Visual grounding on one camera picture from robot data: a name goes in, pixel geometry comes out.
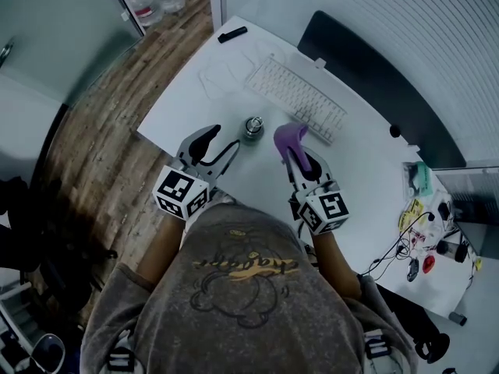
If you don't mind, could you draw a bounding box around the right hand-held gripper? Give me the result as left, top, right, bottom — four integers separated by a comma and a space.
283, 148, 349, 235

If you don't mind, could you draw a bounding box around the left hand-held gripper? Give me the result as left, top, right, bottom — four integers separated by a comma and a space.
152, 124, 242, 221

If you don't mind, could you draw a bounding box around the purple cloth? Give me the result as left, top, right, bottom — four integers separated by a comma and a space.
273, 122, 313, 173

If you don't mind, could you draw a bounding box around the small metal cup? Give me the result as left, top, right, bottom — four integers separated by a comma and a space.
241, 115, 267, 141

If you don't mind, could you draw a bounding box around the person's right forearm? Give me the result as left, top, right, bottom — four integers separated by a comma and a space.
311, 230, 363, 299

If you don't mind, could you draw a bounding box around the person's left forearm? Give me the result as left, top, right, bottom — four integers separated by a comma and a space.
138, 214, 188, 284

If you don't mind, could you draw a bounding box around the white keyboard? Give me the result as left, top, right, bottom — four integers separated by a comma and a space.
244, 55, 348, 146

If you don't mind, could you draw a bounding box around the yellow packet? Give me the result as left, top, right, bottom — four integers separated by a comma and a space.
397, 199, 426, 230

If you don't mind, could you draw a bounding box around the plastic bag with green card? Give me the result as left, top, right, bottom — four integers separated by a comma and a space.
402, 161, 435, 200

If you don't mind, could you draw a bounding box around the black monitor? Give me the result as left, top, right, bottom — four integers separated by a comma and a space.
296, 9, 468, 170

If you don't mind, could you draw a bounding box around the black oblong case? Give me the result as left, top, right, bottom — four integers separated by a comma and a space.
217, 26, 249, 45

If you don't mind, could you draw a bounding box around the person's grey printed t-shirt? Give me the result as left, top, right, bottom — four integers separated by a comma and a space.
80, 203, 420, 374

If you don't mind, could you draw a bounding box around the dark laptop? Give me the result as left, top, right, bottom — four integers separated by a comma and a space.
451, 192, 499, 261

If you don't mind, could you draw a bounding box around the black office chair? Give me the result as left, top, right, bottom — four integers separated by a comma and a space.
0, 175, 118, 315

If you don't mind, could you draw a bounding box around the round black white device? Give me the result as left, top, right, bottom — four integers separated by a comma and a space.
33, 333, 67, 374

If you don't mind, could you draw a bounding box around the thin white cable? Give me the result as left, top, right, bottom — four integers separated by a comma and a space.
198, 39, 297, 101

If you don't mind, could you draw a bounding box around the black headset cable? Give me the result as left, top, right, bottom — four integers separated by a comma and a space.
358, 211, 436, 278

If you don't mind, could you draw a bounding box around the metal door handle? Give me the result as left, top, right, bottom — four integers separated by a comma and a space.
0, 41, 16, 68

